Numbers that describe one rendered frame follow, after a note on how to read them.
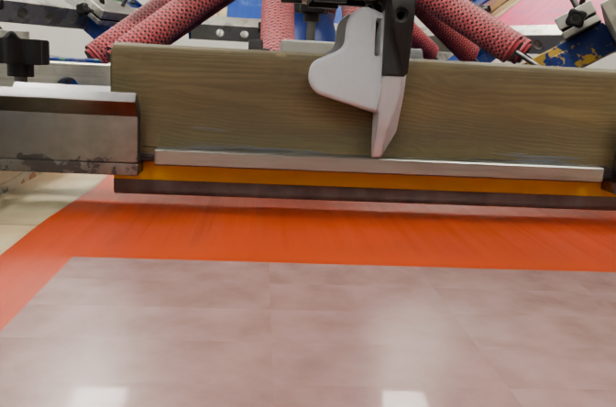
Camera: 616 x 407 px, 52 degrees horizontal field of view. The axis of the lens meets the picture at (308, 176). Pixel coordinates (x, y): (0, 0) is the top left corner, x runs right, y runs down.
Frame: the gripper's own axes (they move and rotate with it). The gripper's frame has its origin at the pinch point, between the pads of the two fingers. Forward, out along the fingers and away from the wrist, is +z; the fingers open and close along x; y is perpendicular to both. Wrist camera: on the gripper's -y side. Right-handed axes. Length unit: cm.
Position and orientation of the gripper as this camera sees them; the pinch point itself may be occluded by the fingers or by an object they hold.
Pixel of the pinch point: (380, 133)
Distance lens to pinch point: 43.6
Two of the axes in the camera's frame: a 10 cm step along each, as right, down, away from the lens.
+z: -0.5, 9.8, 1.8
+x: 0.7, 1.8, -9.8
